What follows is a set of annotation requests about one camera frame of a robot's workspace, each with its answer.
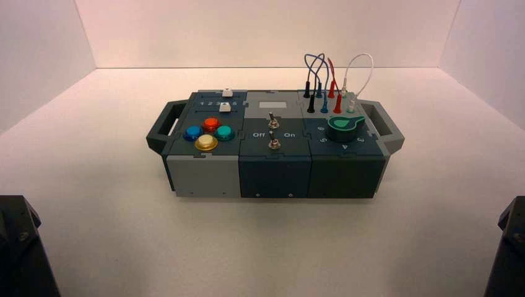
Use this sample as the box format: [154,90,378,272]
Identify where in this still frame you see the black plug wire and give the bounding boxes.
[302,53,326,114]

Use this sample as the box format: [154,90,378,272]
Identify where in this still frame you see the grey and teal task box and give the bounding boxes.
[146,88,406,200]

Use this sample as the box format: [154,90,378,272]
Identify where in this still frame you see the green round push button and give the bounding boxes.
[214,124,236,142]

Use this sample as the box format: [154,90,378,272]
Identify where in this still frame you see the red round push button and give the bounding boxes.
[202,116,222,133]

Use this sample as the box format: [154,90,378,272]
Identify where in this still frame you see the yellow round push button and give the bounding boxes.
[194,134,219,152]

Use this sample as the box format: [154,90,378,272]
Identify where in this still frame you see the blue round push button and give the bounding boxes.
[183,125,204,143]

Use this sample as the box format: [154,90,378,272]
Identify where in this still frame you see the green pointer rotary knob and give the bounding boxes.
[326,115,366,144]

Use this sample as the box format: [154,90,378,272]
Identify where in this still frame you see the blue plug wire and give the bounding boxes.
[313,53,331,114]

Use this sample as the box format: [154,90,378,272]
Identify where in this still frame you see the red plug wire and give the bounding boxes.
[326,57,343,114]

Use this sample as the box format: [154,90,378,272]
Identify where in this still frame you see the white clear plug wire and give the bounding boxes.
[339,53,374,114]

